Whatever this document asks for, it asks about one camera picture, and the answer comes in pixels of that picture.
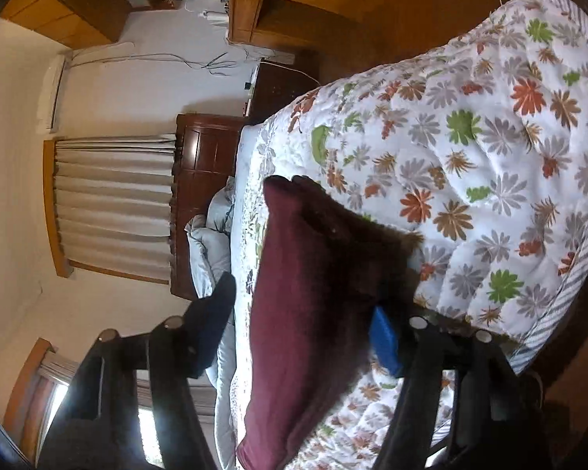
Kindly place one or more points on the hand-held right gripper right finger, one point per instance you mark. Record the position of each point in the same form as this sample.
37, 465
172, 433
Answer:
384, 347

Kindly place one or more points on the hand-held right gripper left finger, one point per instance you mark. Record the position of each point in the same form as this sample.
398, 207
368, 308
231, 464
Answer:
209, 316

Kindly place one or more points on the maroon towel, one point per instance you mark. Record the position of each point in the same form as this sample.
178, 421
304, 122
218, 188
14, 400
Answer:
299, 303

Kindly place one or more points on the grey-blue comforter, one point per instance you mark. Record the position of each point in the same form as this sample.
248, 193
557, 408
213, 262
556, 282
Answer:
206, 245

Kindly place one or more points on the dark wooden headboard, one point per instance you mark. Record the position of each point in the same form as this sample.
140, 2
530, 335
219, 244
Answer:
201, 156

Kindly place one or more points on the wooden framed window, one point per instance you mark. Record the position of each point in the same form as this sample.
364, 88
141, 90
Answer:
34, 391

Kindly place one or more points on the floral quilt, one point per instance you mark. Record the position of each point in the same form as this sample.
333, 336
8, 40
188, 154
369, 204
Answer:
470, 156

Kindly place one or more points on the dark wooden nightstand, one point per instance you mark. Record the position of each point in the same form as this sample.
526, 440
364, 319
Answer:
279, 88

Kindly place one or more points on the white air conditioner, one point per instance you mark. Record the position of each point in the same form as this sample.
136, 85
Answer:
54, 93

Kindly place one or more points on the light wooden wardrobe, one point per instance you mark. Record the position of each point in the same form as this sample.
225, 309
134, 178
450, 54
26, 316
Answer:
294, 5

